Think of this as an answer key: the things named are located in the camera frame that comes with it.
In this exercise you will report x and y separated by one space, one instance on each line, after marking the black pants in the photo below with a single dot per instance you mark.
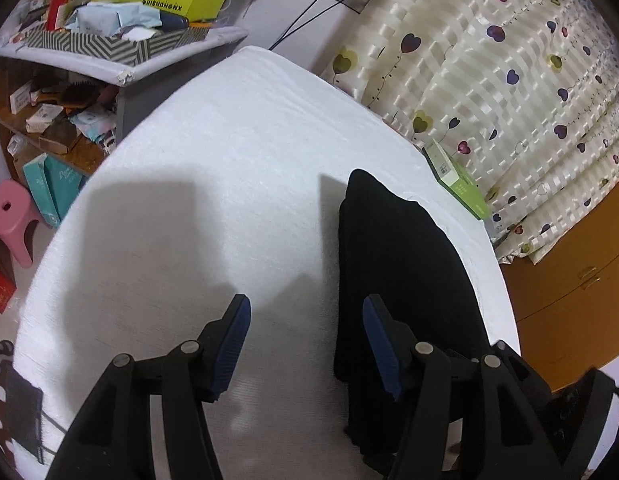
392 247

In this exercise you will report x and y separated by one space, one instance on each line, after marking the teal box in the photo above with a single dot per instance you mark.
54 187

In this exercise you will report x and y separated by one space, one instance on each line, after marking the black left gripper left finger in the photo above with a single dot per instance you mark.
221 345

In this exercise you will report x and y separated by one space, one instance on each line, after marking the wooden wardrobe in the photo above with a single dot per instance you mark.
567 306

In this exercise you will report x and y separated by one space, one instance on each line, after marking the pink plastic stool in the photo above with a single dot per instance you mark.
17 212

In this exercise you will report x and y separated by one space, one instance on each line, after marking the grey wooden shelf unit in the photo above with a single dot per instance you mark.
75 107

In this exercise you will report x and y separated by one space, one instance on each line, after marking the cream heart pattern curtain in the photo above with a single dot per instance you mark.
522 93

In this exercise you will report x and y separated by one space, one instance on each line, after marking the white bed sheet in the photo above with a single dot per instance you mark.
232 186

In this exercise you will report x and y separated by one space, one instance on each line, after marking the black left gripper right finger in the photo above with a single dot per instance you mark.
401 366

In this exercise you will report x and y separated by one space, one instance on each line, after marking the striped storage tray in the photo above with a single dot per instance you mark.
118 50

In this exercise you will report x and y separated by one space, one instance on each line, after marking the green and white box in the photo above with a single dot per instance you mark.
456 180

